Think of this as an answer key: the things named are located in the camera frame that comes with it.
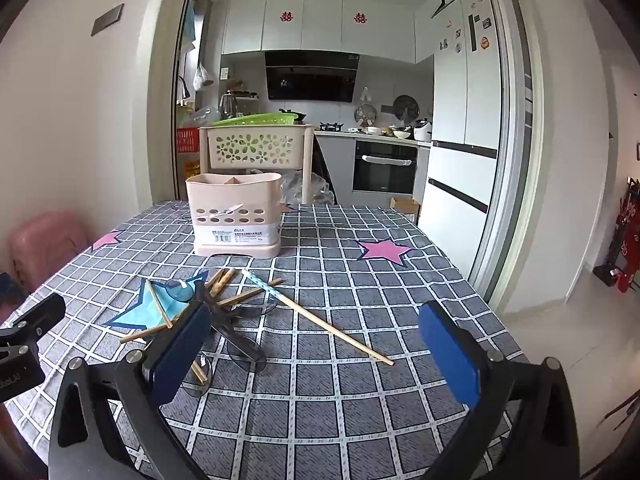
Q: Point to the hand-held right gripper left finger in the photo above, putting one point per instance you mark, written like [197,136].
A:
[180,355]

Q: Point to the blue star patch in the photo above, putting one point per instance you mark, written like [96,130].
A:
[135,312]

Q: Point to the round metal lid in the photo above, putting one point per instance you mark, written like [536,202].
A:
[365,115]

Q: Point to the white upper cabinets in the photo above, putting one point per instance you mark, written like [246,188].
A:
[320,25]

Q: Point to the grey wall switch panel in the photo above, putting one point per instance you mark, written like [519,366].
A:
[107,20]

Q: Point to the metal kettle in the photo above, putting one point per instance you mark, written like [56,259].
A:
[230,105]

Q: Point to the black range hood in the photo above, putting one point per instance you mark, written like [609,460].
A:
[310,77]

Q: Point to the white refrigerator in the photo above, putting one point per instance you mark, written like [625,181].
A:
[460,110]

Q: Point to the grey checked tablecloth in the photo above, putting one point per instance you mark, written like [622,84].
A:
[350,410]

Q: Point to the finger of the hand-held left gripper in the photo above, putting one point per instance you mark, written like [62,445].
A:
[9,286]
[42,312]

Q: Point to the red fire extinguisher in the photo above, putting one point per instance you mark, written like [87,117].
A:
[627,240]

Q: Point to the red paper decal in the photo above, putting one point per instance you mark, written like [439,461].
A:
[359,18]
[287,16]

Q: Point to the black built-in oven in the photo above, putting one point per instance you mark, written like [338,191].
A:
[385,175]

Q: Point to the clear plastic bag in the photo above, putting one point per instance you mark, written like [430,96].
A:
[310,187]

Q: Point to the red crate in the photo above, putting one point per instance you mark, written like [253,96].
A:
[187,140]

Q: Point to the cardboard box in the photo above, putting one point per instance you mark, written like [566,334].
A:
[405,209]

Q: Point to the pink star patch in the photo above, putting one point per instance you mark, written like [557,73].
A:
[385,251]
[106,241]

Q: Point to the pink plastic stool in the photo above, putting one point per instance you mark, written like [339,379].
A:
[45,245]

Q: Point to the white sliding door frame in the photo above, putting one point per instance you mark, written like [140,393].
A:
[515,160]

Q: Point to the black wok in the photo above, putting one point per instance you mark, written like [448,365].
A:
[292,115]

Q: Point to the green plastic basket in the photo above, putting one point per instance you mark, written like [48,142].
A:
[255,120]

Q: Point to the beige plastic utensil holder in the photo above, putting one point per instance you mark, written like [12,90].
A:
[235,230]

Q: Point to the hanging white plastic bag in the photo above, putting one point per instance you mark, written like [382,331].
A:
[202,79]

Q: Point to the white rice cooker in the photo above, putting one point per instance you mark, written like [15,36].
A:
[423,131]

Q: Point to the blue striped straw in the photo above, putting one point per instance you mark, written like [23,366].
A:
[320,322]

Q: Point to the grey translucent spoon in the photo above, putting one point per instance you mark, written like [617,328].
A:
[179,292]
[197,377]
[260,309]
[247,352]

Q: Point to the white bowl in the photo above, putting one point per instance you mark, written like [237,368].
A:
[401,134]

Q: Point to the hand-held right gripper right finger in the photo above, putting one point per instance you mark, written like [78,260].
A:
[447,355]

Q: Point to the black gas stove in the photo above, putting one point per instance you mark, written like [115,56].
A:
[332,126]

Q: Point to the wooden chopstick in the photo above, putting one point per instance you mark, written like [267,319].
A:
[216,277]
[159,305]
[250,292]
[225,281]

